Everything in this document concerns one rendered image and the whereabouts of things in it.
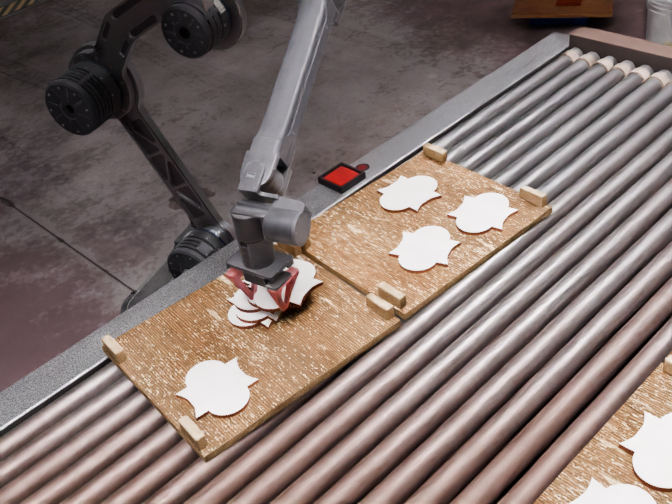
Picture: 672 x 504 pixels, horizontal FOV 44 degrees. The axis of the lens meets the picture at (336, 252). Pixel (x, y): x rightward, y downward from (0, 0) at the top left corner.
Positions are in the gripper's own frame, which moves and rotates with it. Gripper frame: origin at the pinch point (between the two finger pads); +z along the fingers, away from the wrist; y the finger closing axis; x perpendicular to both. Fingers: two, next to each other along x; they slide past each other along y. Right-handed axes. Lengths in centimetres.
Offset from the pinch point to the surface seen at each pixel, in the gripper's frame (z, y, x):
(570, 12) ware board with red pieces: 80, 66, -318
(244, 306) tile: 1.7, 4.5, 1.8
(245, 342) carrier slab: 4.4, 0.6, 7.2
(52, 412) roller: 6.7, 22.1, 33.9
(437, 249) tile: 3.0, -18.1, -28.4
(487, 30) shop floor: 91, 109, -311
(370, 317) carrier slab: 4.2, -15.9, -7.7
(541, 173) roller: 5, -24, -63
